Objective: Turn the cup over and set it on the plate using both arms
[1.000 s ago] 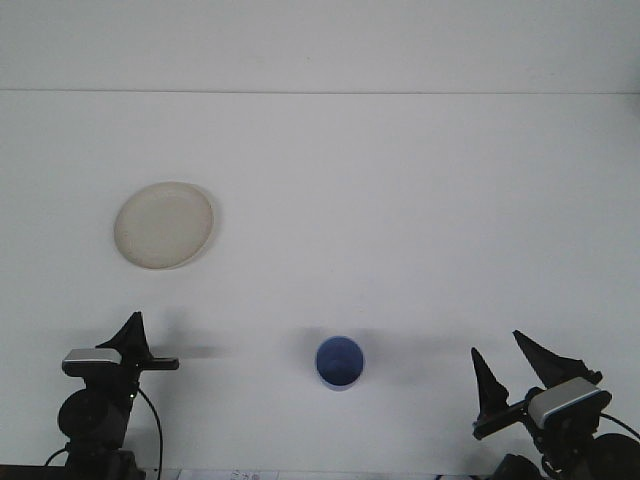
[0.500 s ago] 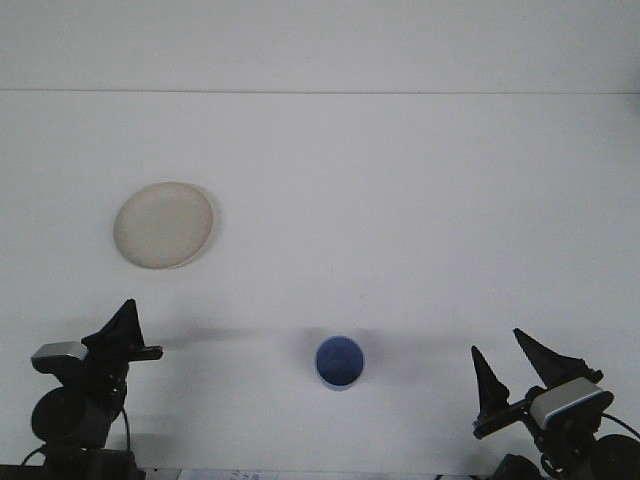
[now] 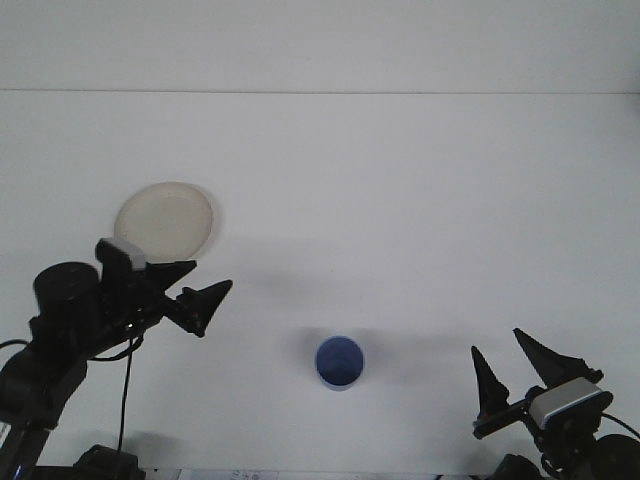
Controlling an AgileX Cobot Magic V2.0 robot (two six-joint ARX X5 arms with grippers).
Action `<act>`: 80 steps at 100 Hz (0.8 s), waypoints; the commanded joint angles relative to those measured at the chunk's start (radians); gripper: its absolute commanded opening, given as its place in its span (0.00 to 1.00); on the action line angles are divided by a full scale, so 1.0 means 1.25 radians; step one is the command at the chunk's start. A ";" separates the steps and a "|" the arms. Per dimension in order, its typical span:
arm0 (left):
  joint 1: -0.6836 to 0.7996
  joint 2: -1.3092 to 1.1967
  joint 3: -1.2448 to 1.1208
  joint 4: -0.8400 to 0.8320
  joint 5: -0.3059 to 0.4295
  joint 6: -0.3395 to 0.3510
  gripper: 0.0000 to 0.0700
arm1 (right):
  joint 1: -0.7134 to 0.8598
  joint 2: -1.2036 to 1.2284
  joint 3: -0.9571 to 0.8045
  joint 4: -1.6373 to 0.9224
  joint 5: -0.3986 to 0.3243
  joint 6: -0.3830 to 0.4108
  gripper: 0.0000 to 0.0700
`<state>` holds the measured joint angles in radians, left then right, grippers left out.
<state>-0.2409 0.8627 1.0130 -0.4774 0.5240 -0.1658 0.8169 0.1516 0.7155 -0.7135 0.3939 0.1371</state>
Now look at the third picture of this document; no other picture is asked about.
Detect pale blue cup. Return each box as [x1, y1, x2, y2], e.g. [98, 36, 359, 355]
[314, 335, 366, 394]

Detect pale round plate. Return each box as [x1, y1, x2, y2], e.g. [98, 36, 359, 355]
[113, 181, 220, 263]

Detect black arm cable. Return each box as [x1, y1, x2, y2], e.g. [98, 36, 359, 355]
[599, 412, 640, 439]
[84, 327, 146, 454]

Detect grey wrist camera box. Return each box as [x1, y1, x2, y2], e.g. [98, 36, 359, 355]
[528, 377, 613, 431]
[96, 237, 148, 275]

